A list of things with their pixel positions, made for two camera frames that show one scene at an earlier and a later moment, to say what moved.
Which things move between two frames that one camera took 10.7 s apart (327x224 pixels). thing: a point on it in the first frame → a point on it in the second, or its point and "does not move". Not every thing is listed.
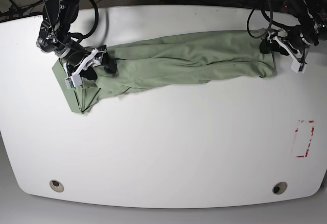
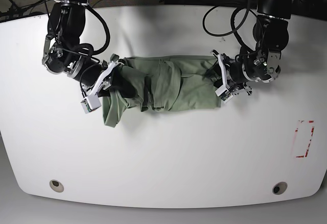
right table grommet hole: (279, 188) does not move
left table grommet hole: (56, 185) does not move
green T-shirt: (161, 60) → (166, 82)
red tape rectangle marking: (312, 129) does not move
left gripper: (80, 59) → (102, 77)
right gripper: (296, 39) → (215, 74)
